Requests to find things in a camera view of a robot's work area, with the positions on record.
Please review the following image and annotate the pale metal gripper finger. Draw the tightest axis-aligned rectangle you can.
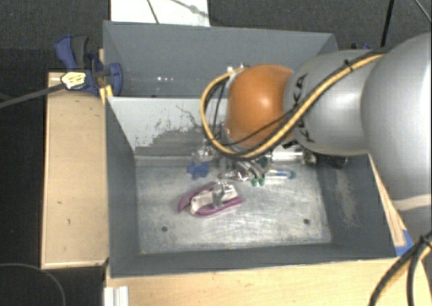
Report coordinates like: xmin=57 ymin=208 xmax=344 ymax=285
xmin=220 ymin=178 xmax=235 ymax=198
xmin=211 ymin=184 xmax=224 ymax=205

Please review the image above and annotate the purple and white toy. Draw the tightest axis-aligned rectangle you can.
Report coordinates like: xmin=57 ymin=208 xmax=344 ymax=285
xmin=177 ymin=180 xmax=245 ymax=219

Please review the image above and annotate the small blue toy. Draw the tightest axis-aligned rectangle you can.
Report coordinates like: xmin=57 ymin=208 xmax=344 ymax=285
xmin=186 ymin=161 xmax=211 ymax=180

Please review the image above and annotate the grey metal bin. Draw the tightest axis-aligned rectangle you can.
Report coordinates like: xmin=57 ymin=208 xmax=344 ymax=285
xmin=101 ymin=20 xmax=398 ymax=278

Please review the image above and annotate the small clear shiny thing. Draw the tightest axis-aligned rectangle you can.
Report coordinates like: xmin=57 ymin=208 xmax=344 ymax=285
xmin=191 ymin=146 xmax=217 ymax=163

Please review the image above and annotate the clear plastic bottle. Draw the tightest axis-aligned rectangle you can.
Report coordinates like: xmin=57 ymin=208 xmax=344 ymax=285
xmin=269 ymin=147 xmax=319 ymax=165

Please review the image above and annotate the small black thing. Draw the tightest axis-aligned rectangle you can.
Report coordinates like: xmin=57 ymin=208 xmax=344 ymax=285
xmin=317 ymin=155 xmax=350 ymax=170

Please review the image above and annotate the pale wood flat board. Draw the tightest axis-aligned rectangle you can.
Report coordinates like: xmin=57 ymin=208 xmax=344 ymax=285
xmin=40 ymin=71 xmax=111 ymax=270

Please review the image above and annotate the clear thing with blue ring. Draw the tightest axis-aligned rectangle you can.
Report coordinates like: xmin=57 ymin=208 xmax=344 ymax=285
xmin=265 ymin=168 xmax=298 ymax=181

